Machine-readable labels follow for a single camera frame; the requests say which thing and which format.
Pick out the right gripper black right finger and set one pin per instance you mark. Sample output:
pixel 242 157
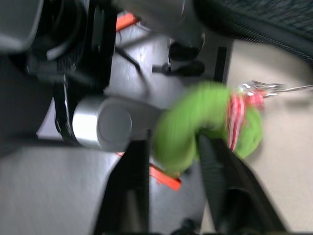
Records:
pixel 232 195

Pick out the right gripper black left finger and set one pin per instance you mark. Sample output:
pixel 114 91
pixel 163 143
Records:
pixel 132 195

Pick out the green plush zipper charm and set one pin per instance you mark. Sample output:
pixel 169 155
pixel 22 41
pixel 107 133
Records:
pixel 203 107

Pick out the black zippered paddle case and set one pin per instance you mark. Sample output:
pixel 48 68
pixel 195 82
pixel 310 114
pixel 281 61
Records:
pixel 269 17

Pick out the orange floor tape strip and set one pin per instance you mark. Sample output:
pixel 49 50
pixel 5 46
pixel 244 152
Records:
pixel 166 180
pixel 124 22

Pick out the silver robot leg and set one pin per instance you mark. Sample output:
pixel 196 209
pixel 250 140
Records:
pixel 102 122

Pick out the black table leg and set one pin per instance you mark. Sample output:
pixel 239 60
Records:
pixel 221 63

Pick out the dark robot torso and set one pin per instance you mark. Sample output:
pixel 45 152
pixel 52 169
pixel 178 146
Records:
pixel 61 49

